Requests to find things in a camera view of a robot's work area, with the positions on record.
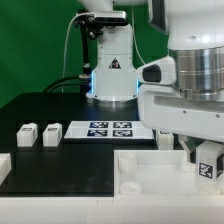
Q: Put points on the white square tabletop part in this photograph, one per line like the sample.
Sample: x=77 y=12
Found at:
x=155 y=173

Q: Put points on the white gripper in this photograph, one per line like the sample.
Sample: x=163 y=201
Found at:
x=162 y=108

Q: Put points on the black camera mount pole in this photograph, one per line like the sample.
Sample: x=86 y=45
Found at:
x=86 y=65

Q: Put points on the white left fence block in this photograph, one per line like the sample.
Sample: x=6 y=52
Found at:
x=5 y=166

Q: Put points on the white front fence wall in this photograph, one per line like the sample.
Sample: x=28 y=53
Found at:
x=121 y=210

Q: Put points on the black camera on mount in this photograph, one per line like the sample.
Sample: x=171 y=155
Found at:
x=106 y=18

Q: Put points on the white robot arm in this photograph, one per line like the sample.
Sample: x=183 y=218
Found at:
x=183 y=92

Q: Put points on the white marker base plate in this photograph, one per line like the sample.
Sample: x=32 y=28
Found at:
x=122 y=130

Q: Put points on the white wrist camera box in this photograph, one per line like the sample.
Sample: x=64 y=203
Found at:
x=158 y=72

